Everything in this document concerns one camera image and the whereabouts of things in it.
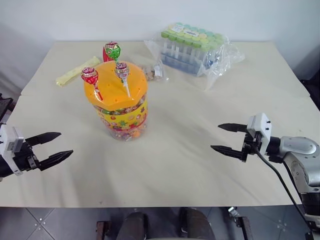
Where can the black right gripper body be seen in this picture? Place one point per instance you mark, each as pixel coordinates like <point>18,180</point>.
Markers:
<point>251,146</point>

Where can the test tube rack in bag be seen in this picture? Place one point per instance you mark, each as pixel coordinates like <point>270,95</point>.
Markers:
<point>225,57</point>

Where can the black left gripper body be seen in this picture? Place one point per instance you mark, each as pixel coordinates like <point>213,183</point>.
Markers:
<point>26,158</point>

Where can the pink white wrapped lollipop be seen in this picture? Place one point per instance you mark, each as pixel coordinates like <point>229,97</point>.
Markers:
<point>121,70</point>

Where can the dark rounded shape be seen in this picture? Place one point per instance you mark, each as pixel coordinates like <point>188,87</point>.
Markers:
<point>196,225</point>
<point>135,226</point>

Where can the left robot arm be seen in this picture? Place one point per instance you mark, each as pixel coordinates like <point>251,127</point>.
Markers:
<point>4,168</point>

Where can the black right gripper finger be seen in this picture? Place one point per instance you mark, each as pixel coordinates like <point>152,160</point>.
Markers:
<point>228,151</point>
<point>235,127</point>

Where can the dark object beside table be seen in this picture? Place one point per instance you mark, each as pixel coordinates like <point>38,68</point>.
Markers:
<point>5,107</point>

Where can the green and red lollipop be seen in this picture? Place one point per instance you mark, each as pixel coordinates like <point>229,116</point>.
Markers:
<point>113,51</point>

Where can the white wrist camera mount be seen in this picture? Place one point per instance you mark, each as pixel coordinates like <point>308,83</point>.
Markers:
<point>11,143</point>
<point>261,125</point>

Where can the candy jar with orange lid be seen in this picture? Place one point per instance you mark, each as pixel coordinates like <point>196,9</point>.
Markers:
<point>120,122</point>

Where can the small clear bag of bits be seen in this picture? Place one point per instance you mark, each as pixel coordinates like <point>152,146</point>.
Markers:
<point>152,73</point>

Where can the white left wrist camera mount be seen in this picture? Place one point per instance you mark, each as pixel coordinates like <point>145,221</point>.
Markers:
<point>11,143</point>

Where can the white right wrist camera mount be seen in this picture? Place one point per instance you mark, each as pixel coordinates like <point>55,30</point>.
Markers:
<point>261,125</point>

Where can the green capped tubes in rack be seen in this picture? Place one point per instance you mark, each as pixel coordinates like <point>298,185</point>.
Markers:
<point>190,45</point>

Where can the red lollipop with red stick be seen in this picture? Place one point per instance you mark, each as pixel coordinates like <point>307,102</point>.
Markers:
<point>89,75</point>

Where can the red wrapper packet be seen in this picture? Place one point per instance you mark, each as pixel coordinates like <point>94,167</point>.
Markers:
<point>105,56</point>

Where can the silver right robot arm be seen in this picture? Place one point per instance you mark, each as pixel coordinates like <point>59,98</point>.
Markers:
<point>298,150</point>

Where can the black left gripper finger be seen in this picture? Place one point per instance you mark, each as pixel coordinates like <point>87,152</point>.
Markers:
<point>56,157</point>
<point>43,138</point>

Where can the dark metal bracket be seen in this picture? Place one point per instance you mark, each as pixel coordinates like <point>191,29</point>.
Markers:
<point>241,225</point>
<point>103,230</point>

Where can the yellow plastic packet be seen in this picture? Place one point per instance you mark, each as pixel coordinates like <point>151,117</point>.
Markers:
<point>75,72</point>

